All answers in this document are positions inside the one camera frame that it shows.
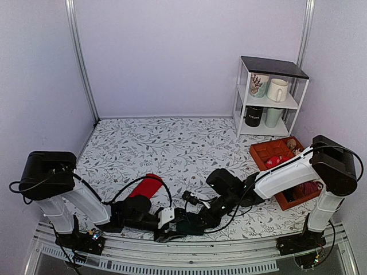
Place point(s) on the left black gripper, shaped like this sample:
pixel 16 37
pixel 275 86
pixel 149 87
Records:
pixel 166 238

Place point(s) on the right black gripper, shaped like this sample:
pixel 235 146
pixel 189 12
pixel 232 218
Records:
pixel 211 222

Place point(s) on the dark green reindeer sock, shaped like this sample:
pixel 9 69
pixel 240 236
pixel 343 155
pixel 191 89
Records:
pixel 187 224

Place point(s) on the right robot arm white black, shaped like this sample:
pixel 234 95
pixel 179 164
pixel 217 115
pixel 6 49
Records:
pixel 324 160

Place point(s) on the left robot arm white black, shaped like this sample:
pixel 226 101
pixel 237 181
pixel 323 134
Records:
pixel 49 178

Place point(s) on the floral patterned table mat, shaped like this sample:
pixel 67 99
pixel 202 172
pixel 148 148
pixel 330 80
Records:
pixel 183 152

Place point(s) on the red snowflake rolled sock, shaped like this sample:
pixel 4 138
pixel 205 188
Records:
pixel 275 161

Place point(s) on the orange compartment organizer tray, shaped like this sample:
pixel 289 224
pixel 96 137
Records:
pixel 293 196

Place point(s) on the black mug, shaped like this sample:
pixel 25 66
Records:
pixel 253 116

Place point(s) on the beige rolled sock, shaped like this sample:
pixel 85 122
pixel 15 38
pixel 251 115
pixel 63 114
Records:
pixel 294 147

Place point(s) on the pale green cup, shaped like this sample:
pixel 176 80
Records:
pixel 272 117

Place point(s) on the floral ceramic mug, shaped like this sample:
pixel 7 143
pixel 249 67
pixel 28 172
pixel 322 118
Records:
pixel 259 84

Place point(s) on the white ribbed mug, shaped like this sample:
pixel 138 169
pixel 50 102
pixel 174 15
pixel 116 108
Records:
pixel 277 90

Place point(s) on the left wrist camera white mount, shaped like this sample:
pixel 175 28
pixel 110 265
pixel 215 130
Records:
pixel 165 215

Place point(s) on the front aluminium rail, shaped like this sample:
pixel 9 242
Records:
pixel 139 256

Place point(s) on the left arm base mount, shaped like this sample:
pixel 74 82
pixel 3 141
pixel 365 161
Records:
pixel 91 242

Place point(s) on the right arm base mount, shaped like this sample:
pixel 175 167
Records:
pixel 306 240

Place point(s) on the white wire shelf rack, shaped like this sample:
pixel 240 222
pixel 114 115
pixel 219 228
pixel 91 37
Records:
pixel 285 70

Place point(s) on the right aluminium frame post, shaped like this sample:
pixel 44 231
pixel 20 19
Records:
pixel 306 30

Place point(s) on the aluminium frame post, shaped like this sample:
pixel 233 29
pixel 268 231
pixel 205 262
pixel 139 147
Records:
pixel 306 30
pixel 72 22

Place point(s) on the left aluminium frame post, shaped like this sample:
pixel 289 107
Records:
pixel 72 22

